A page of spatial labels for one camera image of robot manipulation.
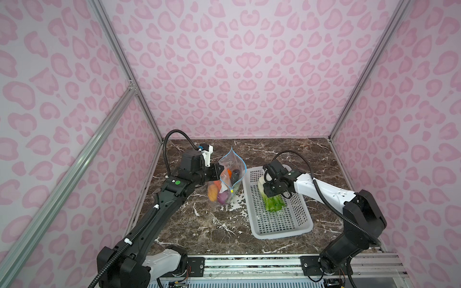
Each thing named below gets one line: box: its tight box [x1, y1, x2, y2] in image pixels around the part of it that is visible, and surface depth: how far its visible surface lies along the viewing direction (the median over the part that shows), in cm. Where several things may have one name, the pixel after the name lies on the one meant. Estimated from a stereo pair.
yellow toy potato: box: [207, 184, 218, 203], surface depth 91 cm
